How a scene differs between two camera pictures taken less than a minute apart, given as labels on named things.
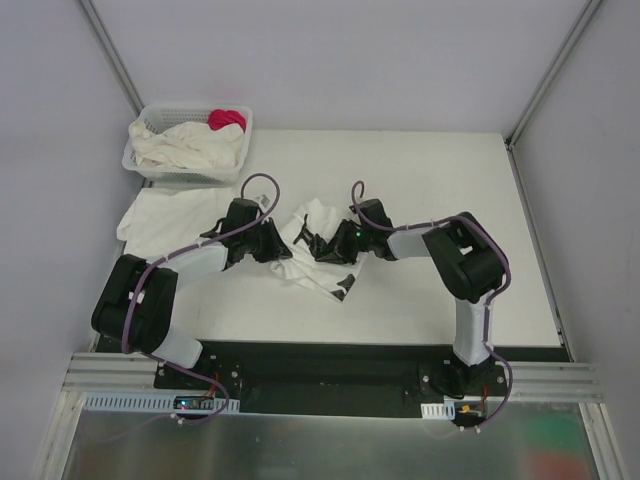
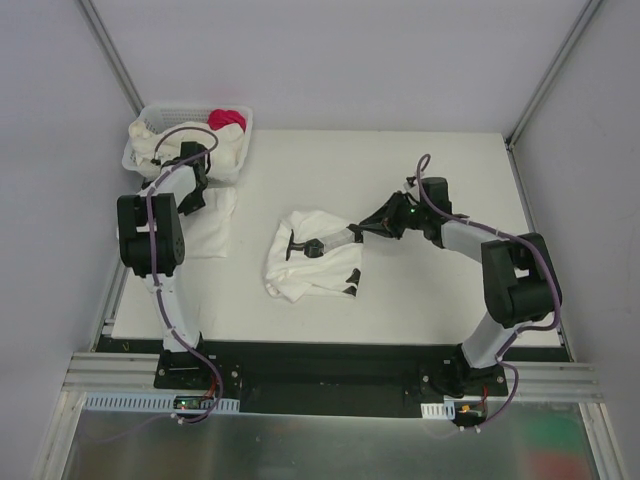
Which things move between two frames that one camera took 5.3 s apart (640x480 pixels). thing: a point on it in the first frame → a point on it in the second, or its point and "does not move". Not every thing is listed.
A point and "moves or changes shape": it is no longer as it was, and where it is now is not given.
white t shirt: (303, 268) moves or changes shape
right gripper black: (345, 242) → (357, 232)
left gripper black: (261, 242) → (198, 185)
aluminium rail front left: (114, 373) does not move
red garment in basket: (219, 118) does not move
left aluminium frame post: (111, 55) does not move
